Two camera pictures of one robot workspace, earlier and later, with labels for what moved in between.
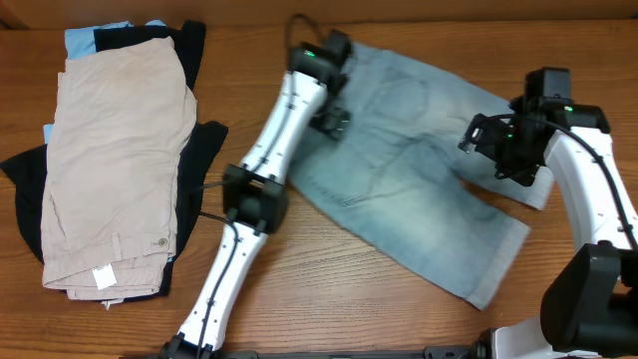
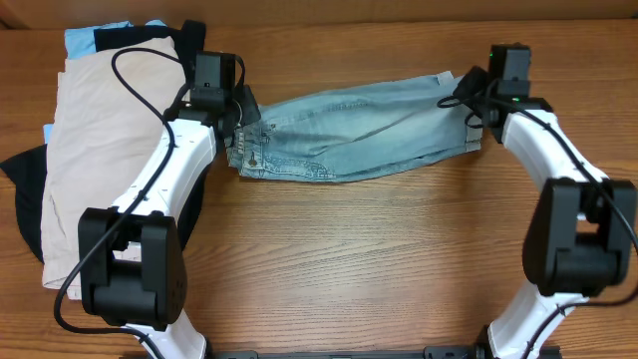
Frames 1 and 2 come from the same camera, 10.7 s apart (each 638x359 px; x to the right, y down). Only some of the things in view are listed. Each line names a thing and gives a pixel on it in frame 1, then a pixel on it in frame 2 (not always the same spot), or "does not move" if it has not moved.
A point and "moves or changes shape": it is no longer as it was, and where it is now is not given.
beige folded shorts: x=120 y=120 does not move
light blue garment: x=81 y=42 does not move
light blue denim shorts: x=393 y=187 moves or changes shape
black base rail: x=429 y=352 does not move
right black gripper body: x=478 y=135 -> x=474 y=84
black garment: x=26 y=169 does not move
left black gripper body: x=332 y=118 -> x=249 y=107
